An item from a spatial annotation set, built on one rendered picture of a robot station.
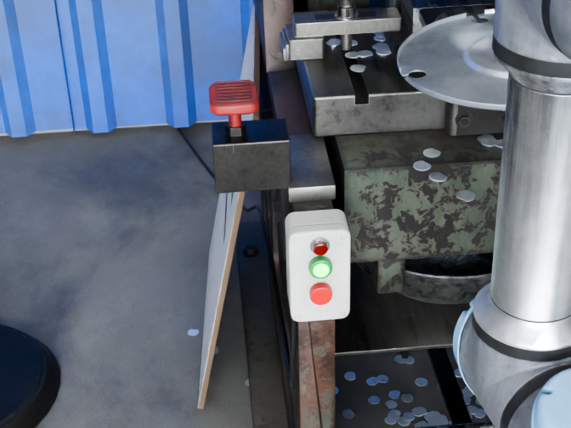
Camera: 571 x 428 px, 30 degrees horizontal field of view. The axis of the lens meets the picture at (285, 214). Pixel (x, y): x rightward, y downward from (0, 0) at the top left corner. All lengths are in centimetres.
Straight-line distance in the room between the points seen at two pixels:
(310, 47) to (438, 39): 22
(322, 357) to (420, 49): 43
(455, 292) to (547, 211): 67
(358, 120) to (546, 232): 52
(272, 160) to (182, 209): 120
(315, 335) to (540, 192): 56
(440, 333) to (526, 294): 63
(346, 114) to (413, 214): 16
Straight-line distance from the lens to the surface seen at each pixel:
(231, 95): 129
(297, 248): 128
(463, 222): 143
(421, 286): 160
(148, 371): 205
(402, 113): 143
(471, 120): 142
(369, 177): 137
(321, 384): 148
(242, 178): 133
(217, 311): 181
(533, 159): 93
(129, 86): 280
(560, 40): 81
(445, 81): 126
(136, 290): 226
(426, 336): 162
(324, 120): 142
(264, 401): 192
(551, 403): 98
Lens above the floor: 133
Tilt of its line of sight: 33 degrees down
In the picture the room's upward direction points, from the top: 2 degrees counter-clockwise
